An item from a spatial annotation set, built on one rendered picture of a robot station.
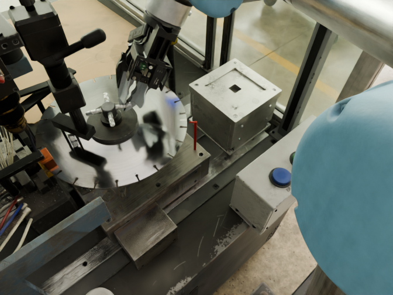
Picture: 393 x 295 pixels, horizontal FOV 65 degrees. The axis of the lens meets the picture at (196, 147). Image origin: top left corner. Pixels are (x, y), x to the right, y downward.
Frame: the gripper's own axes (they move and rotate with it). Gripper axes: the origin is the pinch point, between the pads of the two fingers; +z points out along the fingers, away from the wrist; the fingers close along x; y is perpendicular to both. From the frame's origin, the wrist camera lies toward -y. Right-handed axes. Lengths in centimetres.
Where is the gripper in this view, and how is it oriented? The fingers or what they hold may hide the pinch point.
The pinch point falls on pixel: (125, 103)
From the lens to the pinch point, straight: 69.9
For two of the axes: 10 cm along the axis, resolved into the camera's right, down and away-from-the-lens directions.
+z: -4.5, 7.5, 4.9
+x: 8.5, 1.9, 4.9
